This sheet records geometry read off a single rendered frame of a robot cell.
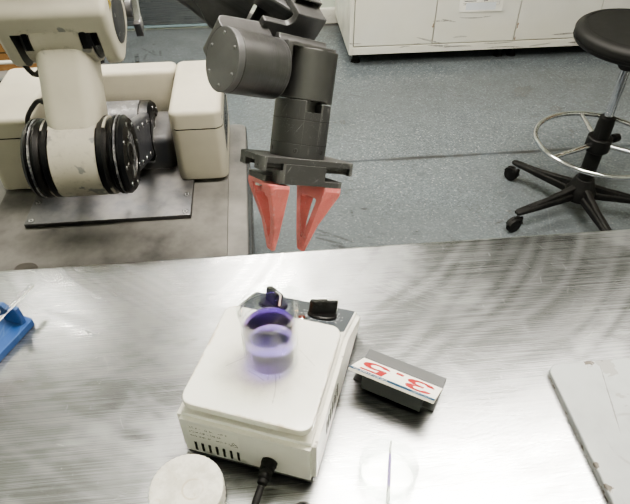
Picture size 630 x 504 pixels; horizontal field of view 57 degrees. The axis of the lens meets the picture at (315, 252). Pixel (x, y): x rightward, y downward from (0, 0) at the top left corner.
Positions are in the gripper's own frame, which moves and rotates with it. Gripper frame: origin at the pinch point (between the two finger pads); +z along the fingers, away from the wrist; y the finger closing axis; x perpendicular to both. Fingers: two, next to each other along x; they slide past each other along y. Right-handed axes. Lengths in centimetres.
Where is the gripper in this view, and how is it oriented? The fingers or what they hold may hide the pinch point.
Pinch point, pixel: (286, 242)
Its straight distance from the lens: 62.0
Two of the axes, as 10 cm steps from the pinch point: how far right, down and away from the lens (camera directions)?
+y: 8.9, 0.1, 4.6
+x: -4.4, -2.6, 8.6
